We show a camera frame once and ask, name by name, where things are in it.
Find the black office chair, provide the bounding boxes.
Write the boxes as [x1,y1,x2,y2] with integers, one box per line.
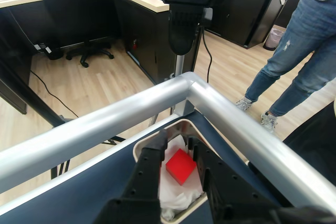
[41,0,115,68]

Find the silver metal tube frame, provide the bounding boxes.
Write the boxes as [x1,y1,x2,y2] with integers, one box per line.
[0,71,336,209]

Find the red cube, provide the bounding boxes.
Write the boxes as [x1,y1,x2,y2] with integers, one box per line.
[165,148,197,186]

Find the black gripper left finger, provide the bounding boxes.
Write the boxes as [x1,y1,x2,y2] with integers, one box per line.
[94,129,169,224]

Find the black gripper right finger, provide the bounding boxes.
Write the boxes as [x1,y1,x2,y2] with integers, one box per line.
[187,136,286,224]

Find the black mesh waste bin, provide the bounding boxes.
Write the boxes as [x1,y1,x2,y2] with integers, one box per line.
[263,27,286,51]

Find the person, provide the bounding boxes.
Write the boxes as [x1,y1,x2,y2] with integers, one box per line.
[235,0,336,134]

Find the beige top black desk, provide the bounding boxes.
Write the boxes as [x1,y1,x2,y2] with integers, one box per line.
[0,0,200,128]
[204,0,292,50]
[275,0,313,29]

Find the black floor cable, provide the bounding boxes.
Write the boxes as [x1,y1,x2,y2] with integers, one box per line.
[29,70,80,119]

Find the black webcam cable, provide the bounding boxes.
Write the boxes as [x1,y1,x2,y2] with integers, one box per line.
[201,24,213,83]

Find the white paper liner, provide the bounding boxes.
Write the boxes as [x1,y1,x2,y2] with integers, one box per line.
[157,134,205,220]

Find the beige box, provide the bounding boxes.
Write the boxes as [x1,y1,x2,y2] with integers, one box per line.
[133,119,208,224]

